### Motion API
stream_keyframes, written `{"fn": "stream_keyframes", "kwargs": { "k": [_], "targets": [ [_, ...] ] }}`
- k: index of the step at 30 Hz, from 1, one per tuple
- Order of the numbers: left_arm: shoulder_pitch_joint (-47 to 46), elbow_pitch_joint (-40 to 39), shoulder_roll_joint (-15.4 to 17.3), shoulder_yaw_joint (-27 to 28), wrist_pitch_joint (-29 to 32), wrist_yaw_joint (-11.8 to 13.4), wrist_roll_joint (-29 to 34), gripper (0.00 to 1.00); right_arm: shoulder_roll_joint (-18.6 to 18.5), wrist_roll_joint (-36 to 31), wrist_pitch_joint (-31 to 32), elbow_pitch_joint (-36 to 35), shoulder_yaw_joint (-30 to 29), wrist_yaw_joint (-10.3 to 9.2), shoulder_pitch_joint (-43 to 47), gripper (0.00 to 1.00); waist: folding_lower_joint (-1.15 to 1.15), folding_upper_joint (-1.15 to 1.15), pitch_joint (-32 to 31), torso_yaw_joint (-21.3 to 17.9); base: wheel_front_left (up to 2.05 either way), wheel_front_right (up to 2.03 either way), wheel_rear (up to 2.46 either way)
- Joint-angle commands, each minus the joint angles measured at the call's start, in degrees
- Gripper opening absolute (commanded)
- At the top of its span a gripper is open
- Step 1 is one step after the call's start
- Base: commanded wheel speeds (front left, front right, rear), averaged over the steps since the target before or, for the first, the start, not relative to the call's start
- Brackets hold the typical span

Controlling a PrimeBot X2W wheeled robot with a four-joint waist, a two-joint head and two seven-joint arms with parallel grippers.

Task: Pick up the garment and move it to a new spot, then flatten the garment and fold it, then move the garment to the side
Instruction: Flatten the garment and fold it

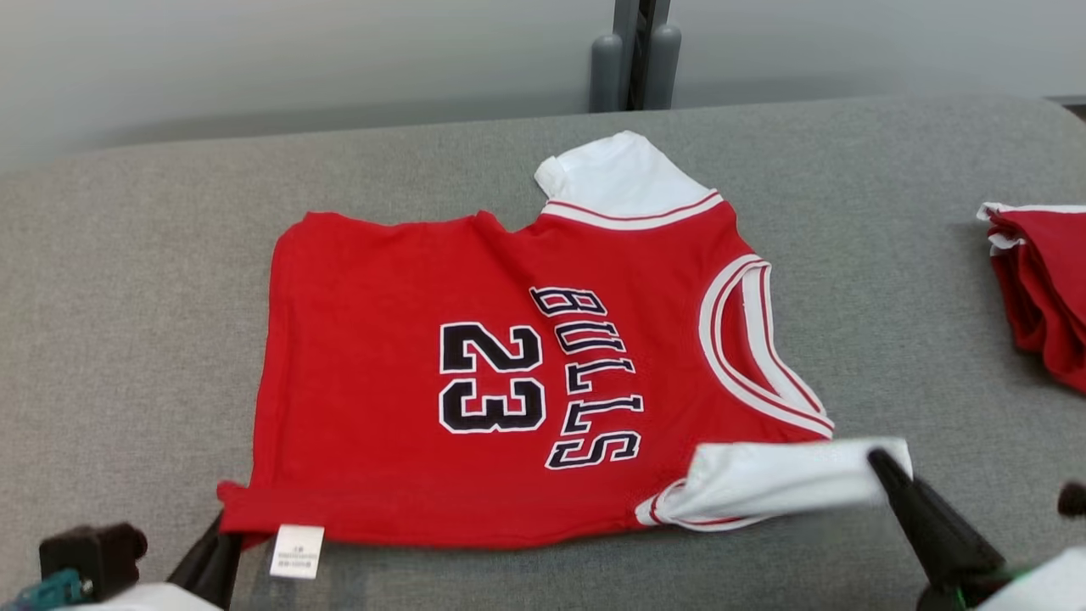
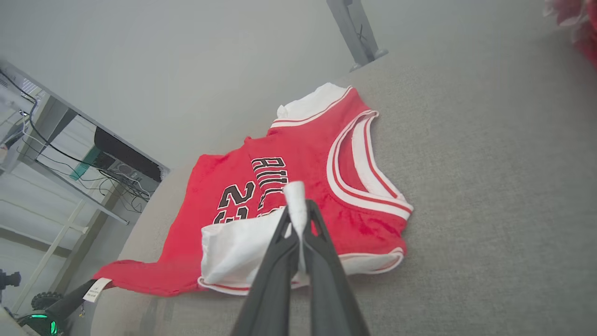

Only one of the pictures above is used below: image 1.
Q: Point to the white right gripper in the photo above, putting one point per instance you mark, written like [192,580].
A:
[1044,585]

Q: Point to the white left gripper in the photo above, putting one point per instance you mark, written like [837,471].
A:
[144,598]

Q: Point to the red shorts wide white stripe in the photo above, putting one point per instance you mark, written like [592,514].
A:
[1052,288]

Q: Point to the red Bulls 23 jersey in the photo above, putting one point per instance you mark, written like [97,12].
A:
[365,297]

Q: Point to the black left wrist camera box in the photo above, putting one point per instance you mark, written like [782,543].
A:
[93,556]

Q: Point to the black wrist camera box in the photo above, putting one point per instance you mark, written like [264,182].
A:
[1074,499]
[93,556]

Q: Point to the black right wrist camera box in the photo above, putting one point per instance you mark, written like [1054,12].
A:
[1074,499]

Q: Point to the teal left camera connector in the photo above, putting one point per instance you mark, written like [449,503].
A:
[51,594]

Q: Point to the grey cylinder post foot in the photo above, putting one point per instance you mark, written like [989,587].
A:
[666,68]
[606,76]

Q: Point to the grey partition post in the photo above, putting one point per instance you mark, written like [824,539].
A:
[642,51]

